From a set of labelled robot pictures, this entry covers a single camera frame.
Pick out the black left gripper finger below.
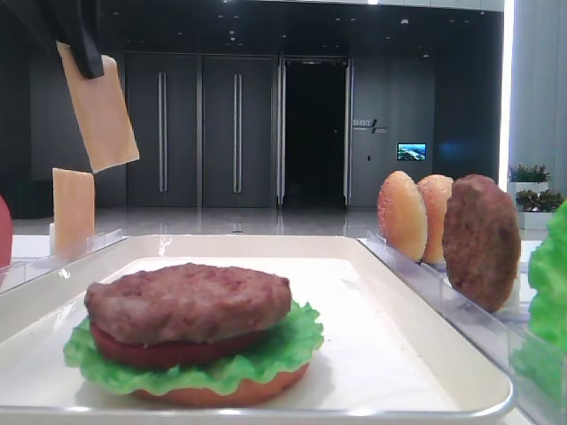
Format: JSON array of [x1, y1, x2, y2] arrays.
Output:
[[8, 0, 104, 79]]

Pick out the orange cheese slice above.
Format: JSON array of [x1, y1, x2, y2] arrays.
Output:
[[52, 168, 96, 254], [57, 42, 139, 173]]

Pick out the standing orange cheese slice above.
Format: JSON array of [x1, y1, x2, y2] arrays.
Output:
[[52, 168, 96, 254]]

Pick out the red tomato slice in holder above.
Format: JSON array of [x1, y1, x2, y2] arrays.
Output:
[[0, 197, 13, 267]]

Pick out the cooked meat patty on burger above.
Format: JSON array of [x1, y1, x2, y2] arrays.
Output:
[[84, 263, 291, 344]]

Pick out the red tomato slice on burger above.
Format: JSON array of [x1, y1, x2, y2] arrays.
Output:
[[89, 323, 266, 370]]

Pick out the green lettuce leaf on burger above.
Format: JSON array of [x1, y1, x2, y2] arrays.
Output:
[[63, 301, 324, 396]]

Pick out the standing meat patty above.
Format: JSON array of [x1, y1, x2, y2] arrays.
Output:
[[442, 174, 521, 313]]

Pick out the standing green lettuce leaf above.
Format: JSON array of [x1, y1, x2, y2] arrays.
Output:
[[512, 205, 566, 400]]

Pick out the dark double door left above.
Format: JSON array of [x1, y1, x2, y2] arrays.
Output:
[[126, 53, 197, 207]]

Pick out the dark double door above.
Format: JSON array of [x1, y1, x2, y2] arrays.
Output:
[[203, 57, 273, 208], [126, 53, 197, 207]]

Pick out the dark double door middle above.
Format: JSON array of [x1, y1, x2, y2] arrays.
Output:
[[203, 57, 273, 208]]

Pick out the clear acrylic rack left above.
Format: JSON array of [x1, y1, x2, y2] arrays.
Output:
[[1, 229, 125, 293]]

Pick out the clear acrylic rack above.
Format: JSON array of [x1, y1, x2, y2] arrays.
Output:
[[1, 229, 125, 293], [365, 231, 566, 424]]

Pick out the open glass doorway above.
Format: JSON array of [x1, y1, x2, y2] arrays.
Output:
[[282, 58, 347, 209]]

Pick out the sesame bun front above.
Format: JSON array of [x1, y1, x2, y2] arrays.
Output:
[[377, 171, 428, 262]]

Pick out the sesame bun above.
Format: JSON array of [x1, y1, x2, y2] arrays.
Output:
[[417, 174, 454, 264], [377, 171, 428, 262]]

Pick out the sesame bun rear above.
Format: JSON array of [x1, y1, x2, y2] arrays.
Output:
[[417, 174, 454, 264]]

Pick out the bottom bun on tray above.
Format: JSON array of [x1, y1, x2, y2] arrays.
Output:
[[133, 362, 310, 408]]

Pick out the white metal tray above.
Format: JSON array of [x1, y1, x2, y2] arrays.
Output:
[[1, 235, 516, 424]]

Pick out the potted plants in planter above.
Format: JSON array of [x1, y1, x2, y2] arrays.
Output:
[[508, 164, 564, 230]]

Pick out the clear acrylic rack right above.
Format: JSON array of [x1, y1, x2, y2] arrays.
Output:
[[365, 231, 566, 424]]

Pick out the wall display screen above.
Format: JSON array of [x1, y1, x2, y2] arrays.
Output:
[[397, 143, 427, 161]]

